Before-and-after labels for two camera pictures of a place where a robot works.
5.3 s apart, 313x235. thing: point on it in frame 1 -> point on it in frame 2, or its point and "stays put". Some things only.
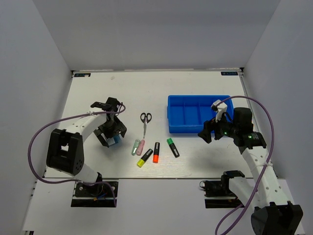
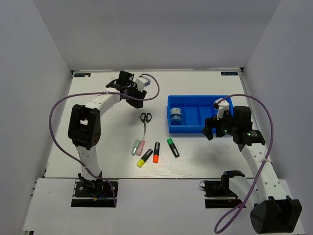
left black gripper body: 109,128 -> 134,93
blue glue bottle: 118,139 -> 176,116
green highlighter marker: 173,147 stays put
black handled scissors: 145,118 stays put
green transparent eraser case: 136,145 stays put
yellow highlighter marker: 141,162 stays put
